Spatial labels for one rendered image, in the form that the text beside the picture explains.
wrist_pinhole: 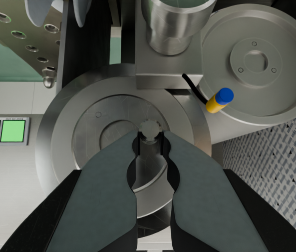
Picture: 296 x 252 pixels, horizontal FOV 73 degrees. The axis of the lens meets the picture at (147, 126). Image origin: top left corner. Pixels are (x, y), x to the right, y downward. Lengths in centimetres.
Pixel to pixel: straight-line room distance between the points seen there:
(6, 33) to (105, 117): 35
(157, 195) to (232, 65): 13
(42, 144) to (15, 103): 330
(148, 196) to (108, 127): 6
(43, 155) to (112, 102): 7
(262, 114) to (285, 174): 10
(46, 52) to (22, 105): 293
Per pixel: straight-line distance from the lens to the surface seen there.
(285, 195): 29
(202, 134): 18
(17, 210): 58
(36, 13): 23
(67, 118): 18
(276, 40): 24
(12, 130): 59
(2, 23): 46
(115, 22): 53
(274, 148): 29
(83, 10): 22
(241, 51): 22
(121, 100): 16
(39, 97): 335
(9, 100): 355
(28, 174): 57
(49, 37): 46
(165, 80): 16
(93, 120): 16
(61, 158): 17
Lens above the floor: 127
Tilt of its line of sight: 11 degrees down
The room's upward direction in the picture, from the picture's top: 180 degrees clockwise
